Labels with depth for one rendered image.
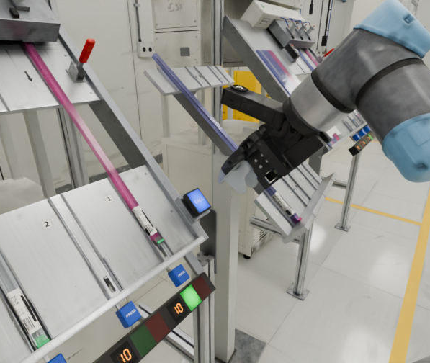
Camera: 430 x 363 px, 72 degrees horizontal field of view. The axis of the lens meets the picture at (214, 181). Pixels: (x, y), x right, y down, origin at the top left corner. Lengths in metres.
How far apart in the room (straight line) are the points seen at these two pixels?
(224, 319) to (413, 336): 0.83
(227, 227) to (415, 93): 0.64
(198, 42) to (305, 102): 1.14
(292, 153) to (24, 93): 0.50
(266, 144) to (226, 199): 0.41
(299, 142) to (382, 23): 0.17
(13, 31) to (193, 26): 0.94
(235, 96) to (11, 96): 0.41
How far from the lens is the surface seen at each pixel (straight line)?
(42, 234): 0.52
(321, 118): 0.41
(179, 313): 0.56
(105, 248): 0.53
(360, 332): 1.51
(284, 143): 0.45
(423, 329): 1.64
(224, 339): 1.19
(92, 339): 1.01
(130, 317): 0.50
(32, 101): 0.66
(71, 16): 2.63
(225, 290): 1.02
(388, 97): 0.35
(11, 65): 0.72
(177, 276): 0.55
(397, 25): 0.38
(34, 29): 0.76
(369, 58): 0.38
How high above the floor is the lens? 1.06
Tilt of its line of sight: 23 degrees down
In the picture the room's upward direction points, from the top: straight up
